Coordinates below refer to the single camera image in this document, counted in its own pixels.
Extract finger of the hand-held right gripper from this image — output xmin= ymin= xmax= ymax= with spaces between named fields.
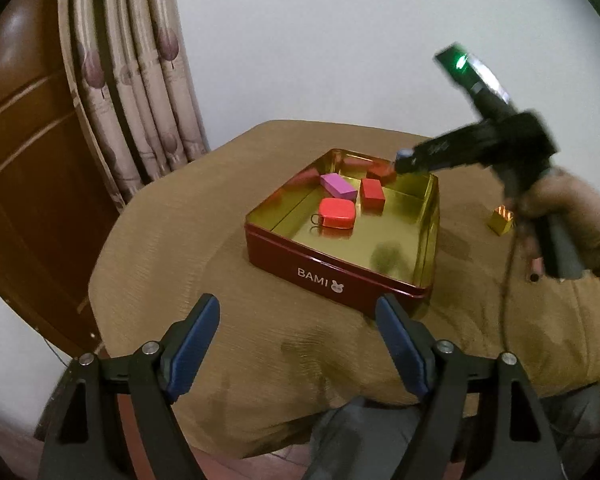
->
xmin=392 ymin=122 xmax=486 ymax=176

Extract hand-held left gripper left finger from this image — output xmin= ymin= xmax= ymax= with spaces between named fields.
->
xmin=37 ymin=293 xmax=221 ymax=480

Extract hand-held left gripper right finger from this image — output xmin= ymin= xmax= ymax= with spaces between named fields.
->
xmin=375 ymin=293 xmax=563 ymax=480

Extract small gold yellow box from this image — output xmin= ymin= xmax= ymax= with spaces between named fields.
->
xmin=487 ymin=205 xmax=516 ymax=236

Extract red metal tin box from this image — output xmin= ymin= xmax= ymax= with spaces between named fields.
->
xmin=244 ymin=148 xmax=441 ymax=318

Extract person's right hand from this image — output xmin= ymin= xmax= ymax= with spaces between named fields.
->
xmin=512 ymin=167 xmax=600 ymax=281

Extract red rectangular block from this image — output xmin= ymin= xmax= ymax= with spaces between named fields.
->
xmin=359 ymin=178 xmax=387 ymax=211

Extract pink rectangular block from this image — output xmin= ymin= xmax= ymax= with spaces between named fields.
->
xmin=320 ymin=173 xmax=359 ymax=202

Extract person's grey trousers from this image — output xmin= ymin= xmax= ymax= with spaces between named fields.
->
xmin=307 ymin=385 xmax=600 ymax=480

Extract red rounded tape measure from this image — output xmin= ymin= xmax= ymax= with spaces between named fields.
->
xmin=310 ymin=197 xmax=357 ymax=231

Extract brown tablecloth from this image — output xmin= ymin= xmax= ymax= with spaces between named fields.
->
xmin=87 ymin=120 xmax=600 ymax=461

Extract brown wooden door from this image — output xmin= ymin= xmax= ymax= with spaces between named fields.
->
xmin=0 ymin=0 xmax=126 ymax=356

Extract beige patterned curtain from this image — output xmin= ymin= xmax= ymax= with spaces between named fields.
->
xmin=57 ymin=0 xmax=212 ymax=216

